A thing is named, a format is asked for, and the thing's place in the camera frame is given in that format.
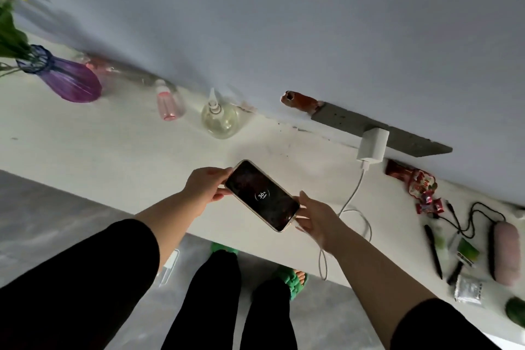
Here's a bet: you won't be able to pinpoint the black pen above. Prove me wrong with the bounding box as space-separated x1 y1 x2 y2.
423 224 444 280

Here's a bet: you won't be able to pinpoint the white charging cable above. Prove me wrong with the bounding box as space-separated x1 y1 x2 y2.
292 160 373 282

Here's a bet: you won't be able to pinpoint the pink oblong case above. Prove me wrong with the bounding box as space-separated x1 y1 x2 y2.
488 220 522 287

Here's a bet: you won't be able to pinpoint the short black marker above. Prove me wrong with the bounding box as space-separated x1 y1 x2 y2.
446 261 464 286

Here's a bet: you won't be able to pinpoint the small red candy wrappers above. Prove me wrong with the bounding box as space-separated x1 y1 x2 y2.
415 191 445 216

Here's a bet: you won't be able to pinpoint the yellow flowers with green leaves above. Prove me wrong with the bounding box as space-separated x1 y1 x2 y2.
0 0 51 77

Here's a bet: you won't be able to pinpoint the person's right hand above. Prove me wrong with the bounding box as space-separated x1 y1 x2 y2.
295 191 350 255

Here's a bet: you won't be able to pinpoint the white flat device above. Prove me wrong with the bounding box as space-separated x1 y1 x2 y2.
157 248 180 287

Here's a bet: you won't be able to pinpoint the person's left hand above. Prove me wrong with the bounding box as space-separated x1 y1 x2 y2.
182 167 234 215

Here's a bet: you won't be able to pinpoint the person's left leg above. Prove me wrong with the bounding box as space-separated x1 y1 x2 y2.
161 249 243 350

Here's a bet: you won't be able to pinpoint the white charger adapter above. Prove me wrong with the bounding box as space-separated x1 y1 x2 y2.
356 127 390 165

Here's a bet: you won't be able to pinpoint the pink spray bottle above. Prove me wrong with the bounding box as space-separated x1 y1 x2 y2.
154 79 185 122

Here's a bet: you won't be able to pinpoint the purple glass vase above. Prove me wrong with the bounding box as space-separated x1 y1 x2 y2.
16 45 103 104

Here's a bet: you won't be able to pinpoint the person's left forearm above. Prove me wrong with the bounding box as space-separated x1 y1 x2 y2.
0 191 198 350

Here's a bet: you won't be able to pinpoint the person's right leg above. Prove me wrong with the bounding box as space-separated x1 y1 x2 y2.
240 279 298 350

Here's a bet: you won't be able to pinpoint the gold-edged black smartphone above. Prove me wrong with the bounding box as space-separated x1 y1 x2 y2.
224 159 301 233

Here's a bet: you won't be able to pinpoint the person's right forearm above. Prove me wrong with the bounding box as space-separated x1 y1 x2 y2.
327 229 502 350

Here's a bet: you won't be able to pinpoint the brown pipe stub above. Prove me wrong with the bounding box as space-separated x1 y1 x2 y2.
281 91 325 113

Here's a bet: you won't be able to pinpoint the person's leg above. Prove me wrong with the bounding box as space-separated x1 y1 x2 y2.
240 279 298 350
161 249 243 350

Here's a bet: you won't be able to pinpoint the green woven slipper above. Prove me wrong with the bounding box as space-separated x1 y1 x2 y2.
272 265 308 302
210 241 240 257

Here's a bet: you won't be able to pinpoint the green and white packet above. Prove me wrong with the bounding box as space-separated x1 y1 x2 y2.
456 237 481 268

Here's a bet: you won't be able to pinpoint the clear plastic bottle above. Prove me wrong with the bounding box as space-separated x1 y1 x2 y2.
76 52 165 86

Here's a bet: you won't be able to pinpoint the dark green round object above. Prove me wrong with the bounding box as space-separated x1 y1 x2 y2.
505 297 525 328

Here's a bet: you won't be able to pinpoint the red snack packet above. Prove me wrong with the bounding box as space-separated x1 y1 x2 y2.
385 159 438 199

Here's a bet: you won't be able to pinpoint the black cable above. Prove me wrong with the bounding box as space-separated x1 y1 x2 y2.
434 200 508 240

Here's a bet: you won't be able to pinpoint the clear round pump bottle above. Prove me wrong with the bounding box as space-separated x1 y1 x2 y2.
200 87 241 140

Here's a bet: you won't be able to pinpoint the silver foil packet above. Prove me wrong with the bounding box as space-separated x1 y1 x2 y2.
454 275 485 305

